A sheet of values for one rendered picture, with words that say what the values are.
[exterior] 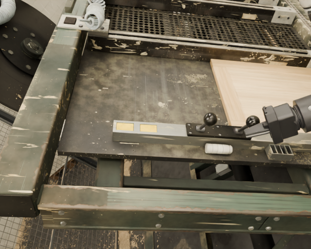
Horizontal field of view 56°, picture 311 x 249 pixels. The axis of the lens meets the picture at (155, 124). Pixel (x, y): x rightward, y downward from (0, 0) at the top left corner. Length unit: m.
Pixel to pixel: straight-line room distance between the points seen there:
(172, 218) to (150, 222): 0.06
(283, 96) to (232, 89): 0.20
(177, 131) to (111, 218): 0.32
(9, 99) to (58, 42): 0.39
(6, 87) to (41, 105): 0.57
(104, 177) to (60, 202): 0.18
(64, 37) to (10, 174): 0.60
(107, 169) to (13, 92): 0.70
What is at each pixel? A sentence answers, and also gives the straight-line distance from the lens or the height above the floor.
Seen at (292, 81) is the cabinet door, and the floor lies 1.07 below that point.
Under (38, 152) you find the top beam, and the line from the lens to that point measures 0.74.
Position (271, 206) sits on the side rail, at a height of 1.34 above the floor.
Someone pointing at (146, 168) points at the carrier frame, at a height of 0.79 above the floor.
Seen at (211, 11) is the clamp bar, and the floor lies 1.27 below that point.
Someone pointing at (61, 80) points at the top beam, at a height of 1.81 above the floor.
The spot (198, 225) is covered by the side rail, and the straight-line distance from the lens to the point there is 0.79.
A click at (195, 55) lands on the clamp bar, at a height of 1.39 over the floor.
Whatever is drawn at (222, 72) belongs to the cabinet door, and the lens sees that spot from 1.23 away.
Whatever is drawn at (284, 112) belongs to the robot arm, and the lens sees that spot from 0.79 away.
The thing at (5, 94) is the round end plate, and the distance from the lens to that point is 1.39.
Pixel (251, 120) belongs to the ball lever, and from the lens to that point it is 0.83.
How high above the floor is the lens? 2.01
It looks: 32 degrees down
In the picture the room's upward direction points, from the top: 54 degrees counter-clockwise
